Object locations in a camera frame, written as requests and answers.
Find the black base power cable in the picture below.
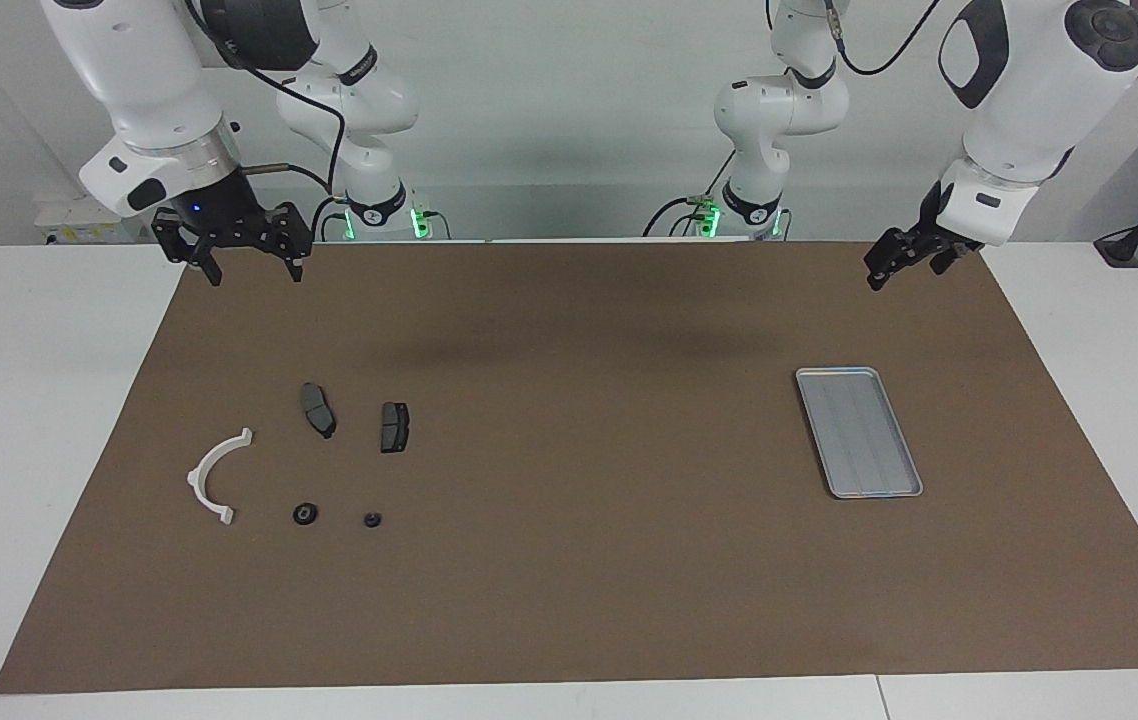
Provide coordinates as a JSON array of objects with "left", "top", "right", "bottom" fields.
[
  {"left": 312, "top": 193, "right": 350, "bottom": 242},
  {"left": 642, "top": 150, "right": 738, "bottom": 238}
]

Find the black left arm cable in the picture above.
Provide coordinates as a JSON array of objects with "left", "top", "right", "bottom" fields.
[{"left": 824, "top": 0, "right": 942, "bottom": 77}]

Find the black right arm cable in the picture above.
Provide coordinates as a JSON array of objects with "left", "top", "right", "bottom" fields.
[{"left": 184, "top": 0, "right": 346, "bottom": 196}]

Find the white curved plastic bracket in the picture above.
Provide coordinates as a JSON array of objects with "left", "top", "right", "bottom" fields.
[{"left": 187, "top": 428, "right": 255, "bottom": 526}]

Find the white power box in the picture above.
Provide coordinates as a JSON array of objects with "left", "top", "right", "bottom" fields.
[{"left": 34, "top": 195, "right": 146, "bottom": 247}]

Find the curved dark brake pad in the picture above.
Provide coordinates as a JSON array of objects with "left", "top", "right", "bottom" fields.
[{"left": 300, "top": 382, "right": 338, "bottom": 440}]

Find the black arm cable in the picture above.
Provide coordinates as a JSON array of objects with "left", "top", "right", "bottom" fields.
[
  {"left": 184, "top": 0, "right": 346, "bottom": 196},
  {"left": 824, "top": 0, "right": 942, "bottom": 77}
]

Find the brown table mat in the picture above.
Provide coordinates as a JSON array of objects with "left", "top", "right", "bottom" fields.
[{"left": 0, "top": 240, "right": 1138, "bottom": 694}]

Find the silver metal tray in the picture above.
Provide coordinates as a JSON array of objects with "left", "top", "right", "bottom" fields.
[{"left": 795, "top": 367, "right": 924, "bottom": 500}]

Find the rectangular dark brake pad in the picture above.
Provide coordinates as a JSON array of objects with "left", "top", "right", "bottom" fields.
[{"left": 379, "top": 401, "right": 411, "bottom": 454}]

